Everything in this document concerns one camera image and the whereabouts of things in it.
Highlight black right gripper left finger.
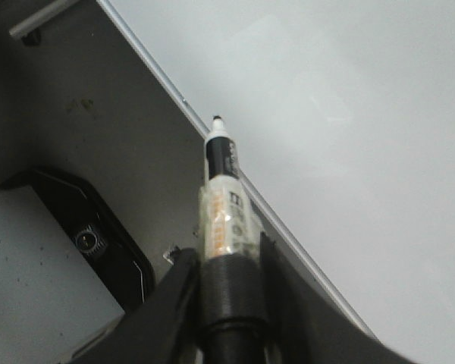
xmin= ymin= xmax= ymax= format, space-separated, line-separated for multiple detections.
xmin=71 ymin=248 xmax=199 ymax=363

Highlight white whiteboard with aluminium frame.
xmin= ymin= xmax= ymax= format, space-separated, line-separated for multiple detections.
xmin=101 ymin=1 xmax=455 ymax=363

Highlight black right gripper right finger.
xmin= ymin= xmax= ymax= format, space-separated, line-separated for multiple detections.
xmin=260 ymin=234 xmax=411 ymax=363

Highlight black camera device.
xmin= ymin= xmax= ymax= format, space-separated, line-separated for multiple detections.
xmin=0 ymin=166 xmax=155 ymax=312

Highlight grey metal rod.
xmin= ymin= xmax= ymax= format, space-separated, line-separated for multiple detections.
xmin=8 ymin=1 xmax=67 ymax=46

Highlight grey cabinet under whiteboard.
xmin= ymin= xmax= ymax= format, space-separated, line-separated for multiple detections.
xmin=0 ymin=0 xmax=380 ymax=364

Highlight black whiteboard marker pen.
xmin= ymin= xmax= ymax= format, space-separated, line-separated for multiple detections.
xmin=196 ymin=114 xmax=271 ymax=364

